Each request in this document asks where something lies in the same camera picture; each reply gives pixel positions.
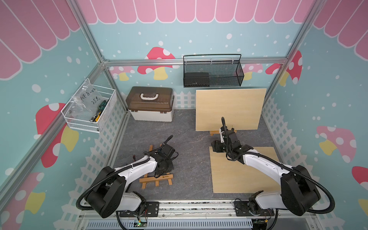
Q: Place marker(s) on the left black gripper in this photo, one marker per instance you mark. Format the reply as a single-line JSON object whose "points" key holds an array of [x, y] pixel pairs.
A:
{"points": [[170, 167]]}

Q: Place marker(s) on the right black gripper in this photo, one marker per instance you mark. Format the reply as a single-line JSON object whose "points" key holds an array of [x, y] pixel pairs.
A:
{"points": [[214, 147]]}

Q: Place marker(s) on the wooden easel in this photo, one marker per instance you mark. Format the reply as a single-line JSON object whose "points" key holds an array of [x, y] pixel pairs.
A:
{"points": [[147, 179], [218, 132]]}

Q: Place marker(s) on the plywood board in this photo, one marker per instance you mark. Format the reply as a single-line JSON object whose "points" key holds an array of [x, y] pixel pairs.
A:
{"points": [[234, 177], [241, 108]]}

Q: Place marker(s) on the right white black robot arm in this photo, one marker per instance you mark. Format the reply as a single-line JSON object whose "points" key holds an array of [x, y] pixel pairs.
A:
{"points": [[299, 193]]}

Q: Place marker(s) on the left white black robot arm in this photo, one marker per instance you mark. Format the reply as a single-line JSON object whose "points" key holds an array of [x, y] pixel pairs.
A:
{"points": [[107, 194]]}

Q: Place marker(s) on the brown lid storage box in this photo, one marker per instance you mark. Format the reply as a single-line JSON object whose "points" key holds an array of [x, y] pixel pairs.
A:
{"points": [[151, 103]]}

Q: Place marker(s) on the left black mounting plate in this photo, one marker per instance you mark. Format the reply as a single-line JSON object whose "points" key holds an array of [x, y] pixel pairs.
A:
{"points": [[148, 209]]}

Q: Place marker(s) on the black mounting plate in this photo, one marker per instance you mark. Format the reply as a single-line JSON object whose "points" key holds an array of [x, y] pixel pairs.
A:
{"points": [[243, 208], [148, 209]]}

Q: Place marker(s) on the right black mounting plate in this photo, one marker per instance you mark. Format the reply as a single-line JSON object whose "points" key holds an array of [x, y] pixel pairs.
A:
{"points": [[243, 208]]}

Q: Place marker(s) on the green circuit board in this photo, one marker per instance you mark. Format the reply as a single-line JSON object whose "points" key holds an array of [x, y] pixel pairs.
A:
{"points": [[140, 224]]}

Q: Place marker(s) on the black box in basket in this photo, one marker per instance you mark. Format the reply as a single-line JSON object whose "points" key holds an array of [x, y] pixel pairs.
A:
{"points": [[196, 79]]}

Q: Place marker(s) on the green yellow screwdriver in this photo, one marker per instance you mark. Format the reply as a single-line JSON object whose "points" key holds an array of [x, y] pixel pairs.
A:
{"points": [[99, 111]]}

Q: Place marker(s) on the clear plastic labelled bag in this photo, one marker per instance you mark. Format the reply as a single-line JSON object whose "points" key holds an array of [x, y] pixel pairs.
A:
{"points": [[86, 100]]}

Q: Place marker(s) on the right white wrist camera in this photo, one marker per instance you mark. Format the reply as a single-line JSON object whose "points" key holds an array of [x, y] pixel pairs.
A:
{"points": [[223, 134]]}

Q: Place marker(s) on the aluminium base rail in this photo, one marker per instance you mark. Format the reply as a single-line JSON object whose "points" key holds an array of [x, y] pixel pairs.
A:
{"points": [[200, 215]]}

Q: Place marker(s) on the black mesh wall basket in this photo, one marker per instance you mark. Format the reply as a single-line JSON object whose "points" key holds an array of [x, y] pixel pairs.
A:
{"points": [[225, 70]]}

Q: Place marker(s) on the white wire wall basket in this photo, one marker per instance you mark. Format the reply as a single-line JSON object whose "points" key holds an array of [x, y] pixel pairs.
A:
{"points": [[83, 122]]}

